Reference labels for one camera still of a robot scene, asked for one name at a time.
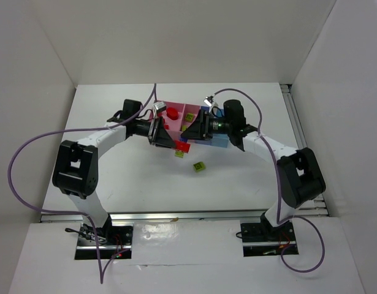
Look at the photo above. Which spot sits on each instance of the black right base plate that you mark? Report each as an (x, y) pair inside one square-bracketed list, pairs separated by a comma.
[(256, 242)]

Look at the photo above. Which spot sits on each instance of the aluminium side rail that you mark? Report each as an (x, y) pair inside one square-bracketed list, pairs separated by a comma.
[(318, 204)]

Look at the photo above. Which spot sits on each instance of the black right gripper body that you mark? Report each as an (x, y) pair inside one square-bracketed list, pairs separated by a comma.
[(203, 124)]

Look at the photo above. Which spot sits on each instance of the green lego brick with studs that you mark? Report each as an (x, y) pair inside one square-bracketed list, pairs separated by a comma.
[(190, 117)]

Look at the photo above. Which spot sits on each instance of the light blue container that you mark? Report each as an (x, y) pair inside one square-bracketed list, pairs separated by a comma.
[(219, 140)]

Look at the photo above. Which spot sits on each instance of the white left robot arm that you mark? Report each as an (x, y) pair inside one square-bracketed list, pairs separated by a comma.
[(76, 170)]

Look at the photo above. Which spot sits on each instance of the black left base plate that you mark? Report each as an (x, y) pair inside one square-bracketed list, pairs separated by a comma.
[(118, 242)]

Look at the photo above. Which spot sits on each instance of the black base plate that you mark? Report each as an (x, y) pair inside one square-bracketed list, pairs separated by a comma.
[(256, 242), (118, 242)]

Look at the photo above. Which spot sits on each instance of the green lego plate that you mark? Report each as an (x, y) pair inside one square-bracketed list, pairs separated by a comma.
[(179, 154)]

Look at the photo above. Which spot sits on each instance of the small green lego brick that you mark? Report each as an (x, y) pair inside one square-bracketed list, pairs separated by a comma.
[(199, 166)]

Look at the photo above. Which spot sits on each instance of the large red lego brick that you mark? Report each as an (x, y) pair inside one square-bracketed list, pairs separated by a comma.
[(182, 146)]

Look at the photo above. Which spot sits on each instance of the dark blue container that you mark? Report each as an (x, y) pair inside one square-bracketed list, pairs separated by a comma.
[(204, 142)]

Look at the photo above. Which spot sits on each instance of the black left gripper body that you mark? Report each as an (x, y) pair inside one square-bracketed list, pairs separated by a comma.
[(155, 131)]

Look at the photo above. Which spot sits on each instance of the aluminium front rail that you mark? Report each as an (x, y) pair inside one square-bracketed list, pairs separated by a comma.
[(238, 214)]

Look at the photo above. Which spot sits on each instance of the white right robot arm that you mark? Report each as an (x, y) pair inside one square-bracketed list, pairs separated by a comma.
[(298, 176)]

